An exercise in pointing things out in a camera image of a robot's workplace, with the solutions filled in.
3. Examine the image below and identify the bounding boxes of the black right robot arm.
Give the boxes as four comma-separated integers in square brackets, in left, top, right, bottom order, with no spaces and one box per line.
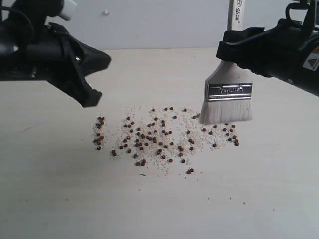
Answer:
[216,0,319,96]

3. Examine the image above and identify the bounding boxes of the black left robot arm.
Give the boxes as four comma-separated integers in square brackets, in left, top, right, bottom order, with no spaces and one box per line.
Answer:
[0,0,112,108]

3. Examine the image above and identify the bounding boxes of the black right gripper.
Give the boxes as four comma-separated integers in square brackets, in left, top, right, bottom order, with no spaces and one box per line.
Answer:
[216,19,319,96]

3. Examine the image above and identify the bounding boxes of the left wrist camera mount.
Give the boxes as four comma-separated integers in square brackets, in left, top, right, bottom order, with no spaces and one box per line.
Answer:
[58,0,77,21]

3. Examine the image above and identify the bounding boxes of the scattered rice and brown pellets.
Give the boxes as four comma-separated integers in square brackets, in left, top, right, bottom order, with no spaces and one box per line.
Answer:
[92,106,239,176]

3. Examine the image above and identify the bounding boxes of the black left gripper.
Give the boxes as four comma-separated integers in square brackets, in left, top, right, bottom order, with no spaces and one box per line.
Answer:
[0,22,112,108]

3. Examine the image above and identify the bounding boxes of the small white wall blob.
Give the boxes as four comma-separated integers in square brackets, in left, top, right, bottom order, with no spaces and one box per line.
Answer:
[102,10,111,16]

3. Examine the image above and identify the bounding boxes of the wide white bristle paint brush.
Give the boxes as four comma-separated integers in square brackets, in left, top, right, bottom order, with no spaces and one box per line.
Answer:
[199,0,254,125]

